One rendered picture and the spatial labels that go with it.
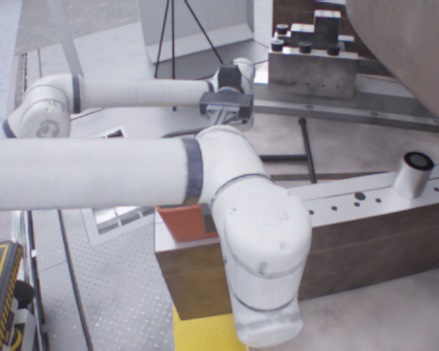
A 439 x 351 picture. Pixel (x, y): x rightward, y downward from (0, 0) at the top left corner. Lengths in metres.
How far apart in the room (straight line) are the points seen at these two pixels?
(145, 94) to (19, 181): 0.67
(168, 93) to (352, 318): 0.89
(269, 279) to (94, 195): 0.21
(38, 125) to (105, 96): 0.25
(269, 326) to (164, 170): 0.22
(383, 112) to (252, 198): 1.62
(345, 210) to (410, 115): 1.21
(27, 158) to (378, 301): 1.03
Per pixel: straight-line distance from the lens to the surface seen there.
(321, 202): 0.81
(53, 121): 0.80
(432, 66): 0.92
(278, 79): 1.70
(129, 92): 0.99
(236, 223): 0.31
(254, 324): 0.40
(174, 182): 0.38
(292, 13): 2.88
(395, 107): 1.90
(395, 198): 0.88
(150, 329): 1.40
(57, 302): 1.62
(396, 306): 1.15
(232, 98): 0.82
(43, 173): 0.38
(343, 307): 1.09
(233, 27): 3.96
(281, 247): 0.30
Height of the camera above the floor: 1.26
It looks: 42 degrees down
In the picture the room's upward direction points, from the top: 5 degrees counter-clockwise
